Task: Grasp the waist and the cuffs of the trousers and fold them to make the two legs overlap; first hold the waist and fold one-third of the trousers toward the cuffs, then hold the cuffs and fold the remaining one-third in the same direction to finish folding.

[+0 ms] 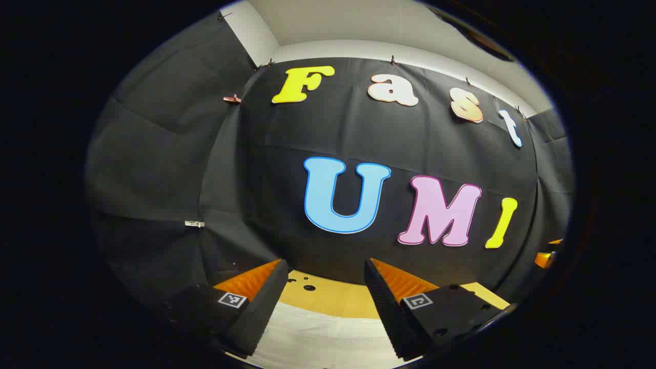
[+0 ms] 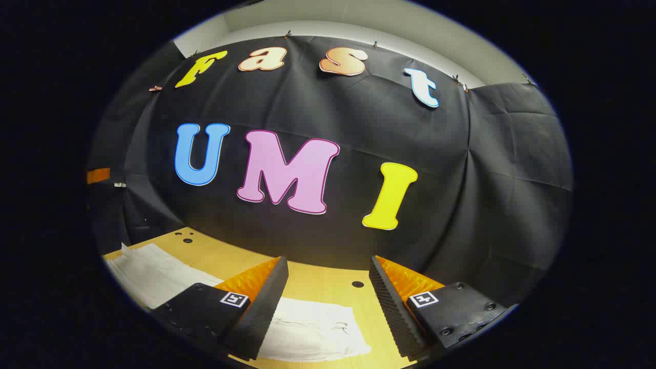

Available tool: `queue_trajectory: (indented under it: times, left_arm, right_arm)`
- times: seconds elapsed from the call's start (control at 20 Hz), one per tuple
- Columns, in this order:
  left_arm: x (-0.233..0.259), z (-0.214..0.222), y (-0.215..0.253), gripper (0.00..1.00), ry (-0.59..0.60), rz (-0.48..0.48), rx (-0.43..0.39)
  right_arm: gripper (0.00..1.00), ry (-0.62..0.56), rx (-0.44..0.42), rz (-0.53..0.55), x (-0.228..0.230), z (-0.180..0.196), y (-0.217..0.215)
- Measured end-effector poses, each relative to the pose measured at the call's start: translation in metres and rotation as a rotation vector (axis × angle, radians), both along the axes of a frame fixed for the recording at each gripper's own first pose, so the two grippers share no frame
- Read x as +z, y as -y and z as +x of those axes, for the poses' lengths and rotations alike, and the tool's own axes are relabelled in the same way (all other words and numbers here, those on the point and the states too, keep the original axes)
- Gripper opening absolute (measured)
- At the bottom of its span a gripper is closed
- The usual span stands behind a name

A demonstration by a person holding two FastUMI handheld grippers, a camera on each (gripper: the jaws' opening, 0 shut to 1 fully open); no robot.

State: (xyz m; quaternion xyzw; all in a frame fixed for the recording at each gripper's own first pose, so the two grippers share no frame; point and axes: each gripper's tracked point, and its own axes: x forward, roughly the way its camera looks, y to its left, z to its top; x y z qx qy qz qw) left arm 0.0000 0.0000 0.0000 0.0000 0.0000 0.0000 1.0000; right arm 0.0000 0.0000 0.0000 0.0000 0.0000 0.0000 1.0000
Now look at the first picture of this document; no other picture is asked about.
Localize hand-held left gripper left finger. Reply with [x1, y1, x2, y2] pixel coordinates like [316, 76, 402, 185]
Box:
[169, 259, 291, 358]

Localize white jeans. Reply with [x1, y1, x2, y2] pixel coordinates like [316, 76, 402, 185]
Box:
[246, 301, 423, 369]

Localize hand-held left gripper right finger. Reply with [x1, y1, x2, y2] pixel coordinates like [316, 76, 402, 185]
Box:
[364, 258, 513, 362]

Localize black backdrop cloth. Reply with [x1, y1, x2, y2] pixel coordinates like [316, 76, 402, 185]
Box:
[85, 10, 575, 308]

